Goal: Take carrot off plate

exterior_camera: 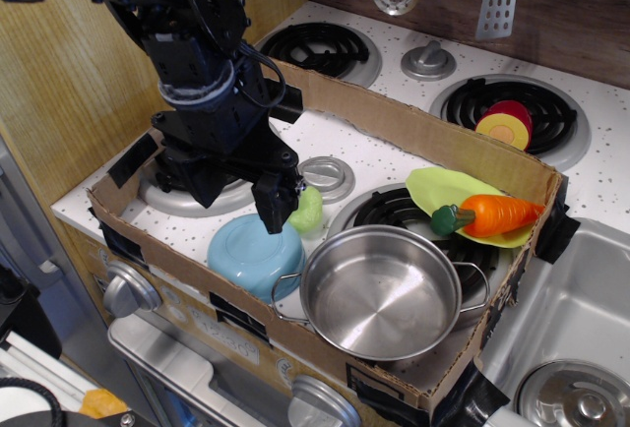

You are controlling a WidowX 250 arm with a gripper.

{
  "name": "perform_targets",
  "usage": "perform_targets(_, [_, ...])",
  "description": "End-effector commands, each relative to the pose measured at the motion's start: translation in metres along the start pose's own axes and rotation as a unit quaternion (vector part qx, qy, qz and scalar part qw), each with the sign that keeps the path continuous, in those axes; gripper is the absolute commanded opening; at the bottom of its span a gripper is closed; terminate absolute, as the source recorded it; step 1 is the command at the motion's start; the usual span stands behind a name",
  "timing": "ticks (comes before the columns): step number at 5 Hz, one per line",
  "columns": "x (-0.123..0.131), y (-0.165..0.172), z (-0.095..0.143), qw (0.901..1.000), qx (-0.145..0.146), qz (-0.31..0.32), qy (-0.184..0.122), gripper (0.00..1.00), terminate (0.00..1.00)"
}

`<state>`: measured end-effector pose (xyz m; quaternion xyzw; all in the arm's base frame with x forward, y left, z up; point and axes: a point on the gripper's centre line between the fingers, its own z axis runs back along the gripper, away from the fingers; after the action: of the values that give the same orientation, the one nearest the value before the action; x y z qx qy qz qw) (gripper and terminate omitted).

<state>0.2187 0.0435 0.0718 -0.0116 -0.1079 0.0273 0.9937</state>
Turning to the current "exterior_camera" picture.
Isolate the back right stove burner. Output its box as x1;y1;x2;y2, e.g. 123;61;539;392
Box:
429;74;592;171

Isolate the stainless steel pot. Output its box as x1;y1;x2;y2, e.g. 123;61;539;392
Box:
296;225;472;362

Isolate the lime green plate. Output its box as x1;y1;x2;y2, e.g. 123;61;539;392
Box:
406;167;537;248

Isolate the hanging metal spatula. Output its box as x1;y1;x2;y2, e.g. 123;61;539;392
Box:
475;0;517;41

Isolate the light blue bowl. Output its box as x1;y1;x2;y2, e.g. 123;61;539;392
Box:
207;214;306;304

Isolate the cardboard fence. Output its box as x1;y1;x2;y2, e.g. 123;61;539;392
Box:
88;65;566;426

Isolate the front right stove burner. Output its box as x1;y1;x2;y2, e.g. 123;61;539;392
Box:
328;184;511;305

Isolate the left oven knob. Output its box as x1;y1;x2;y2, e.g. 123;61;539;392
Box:
103;261;161;319

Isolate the green toy vegetable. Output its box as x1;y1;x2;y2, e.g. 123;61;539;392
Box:
288;186;323;234

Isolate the black cable bottom left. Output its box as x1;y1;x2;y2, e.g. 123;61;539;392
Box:
0;377;68;427

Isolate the oven knob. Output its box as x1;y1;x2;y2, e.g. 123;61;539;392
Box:
287;375;362;427
103;261;161;319

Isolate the metal sink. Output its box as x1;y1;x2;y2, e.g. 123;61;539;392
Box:
481;219;629;426

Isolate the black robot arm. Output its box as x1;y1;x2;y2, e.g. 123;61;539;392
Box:
4;0;304;234

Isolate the red yellow toy fruit half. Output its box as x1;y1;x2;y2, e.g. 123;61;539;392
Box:
474;100;534;151

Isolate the silver pot lid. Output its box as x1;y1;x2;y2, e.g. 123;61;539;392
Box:
514;360;629;426

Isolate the silver back stove knob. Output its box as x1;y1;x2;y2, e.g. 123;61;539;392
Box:
401;40;457;81

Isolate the right oven knob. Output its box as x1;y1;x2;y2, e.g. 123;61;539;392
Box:
287;375;362;427

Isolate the orange toy carrot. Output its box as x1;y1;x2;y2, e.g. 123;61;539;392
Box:
430;194;544;238

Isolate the back left stove burner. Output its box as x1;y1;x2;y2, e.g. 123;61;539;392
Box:
257;22;382;88

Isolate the oven door handle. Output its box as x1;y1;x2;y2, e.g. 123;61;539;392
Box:
108;315;289;426

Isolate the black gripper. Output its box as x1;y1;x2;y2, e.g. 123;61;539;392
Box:
152;57;301;234

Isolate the silver centre stove knob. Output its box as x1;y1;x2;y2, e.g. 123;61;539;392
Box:
298;156;355;205

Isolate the silver stove knob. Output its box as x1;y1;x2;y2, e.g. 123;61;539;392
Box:
298;156;355;205
401;40;457;81

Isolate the stove burner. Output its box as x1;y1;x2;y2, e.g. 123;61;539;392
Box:
429;74;592;171
257;22;382;88
138;154;254;218
328;184;511;305

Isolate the front left stove burner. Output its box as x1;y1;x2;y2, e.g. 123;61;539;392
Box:
138;154;254;218

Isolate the orange object bottom left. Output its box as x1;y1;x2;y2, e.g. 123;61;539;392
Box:
79;388;129;419

